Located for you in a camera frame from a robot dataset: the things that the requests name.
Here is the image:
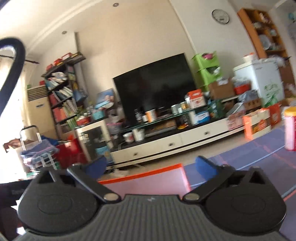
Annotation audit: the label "trolley cart with cloths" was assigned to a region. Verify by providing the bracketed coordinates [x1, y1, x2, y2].
[20, 125, 61, 175]

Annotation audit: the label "red shopping bag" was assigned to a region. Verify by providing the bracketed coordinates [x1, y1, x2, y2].
[55, 138, 88, 169]

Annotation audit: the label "white glass-door cabinet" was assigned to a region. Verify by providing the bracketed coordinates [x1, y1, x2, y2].
[75, 118, 114, 165]

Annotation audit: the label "orange cardboard box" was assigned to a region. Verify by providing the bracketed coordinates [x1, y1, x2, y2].
[99, 164, 191, 198]

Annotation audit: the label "orange white carton box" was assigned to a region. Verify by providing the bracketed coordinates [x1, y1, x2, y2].
[242, 108, 271, 140]

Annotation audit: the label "white floor air conditioner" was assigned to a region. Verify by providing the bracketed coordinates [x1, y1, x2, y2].
[27, 85, 57, 139]

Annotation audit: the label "white TV stand cabinet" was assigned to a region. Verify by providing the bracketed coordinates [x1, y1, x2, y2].
[108, 108, 246, 168]

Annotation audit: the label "red yellow-lid canister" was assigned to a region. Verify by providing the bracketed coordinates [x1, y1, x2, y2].
[284, 106, 296, 151]

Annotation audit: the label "brown cardboard box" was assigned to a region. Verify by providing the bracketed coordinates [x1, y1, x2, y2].
[208, 80, 235, 100]

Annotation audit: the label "dark tall bookshelf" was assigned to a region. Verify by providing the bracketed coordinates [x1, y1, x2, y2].
[42, 52, 87, 139]

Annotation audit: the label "white chest freezer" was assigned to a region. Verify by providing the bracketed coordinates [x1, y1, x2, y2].
[233, 58, 285, 106]

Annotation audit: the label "green stacked storage bins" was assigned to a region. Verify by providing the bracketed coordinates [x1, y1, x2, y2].
[192, 51, 223, 92]

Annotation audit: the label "black flat television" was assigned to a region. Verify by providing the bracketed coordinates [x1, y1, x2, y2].
[113, 53, 196, 126]

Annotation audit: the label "wooden display shelf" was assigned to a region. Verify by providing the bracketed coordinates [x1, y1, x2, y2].
[237, 7, 290, 60]

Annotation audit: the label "black curved cable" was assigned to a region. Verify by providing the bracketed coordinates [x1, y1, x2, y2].
[0, 38, 26, 119]

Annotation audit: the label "round wall clock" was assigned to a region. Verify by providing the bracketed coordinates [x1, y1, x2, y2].
[211, 9, 230, 25]

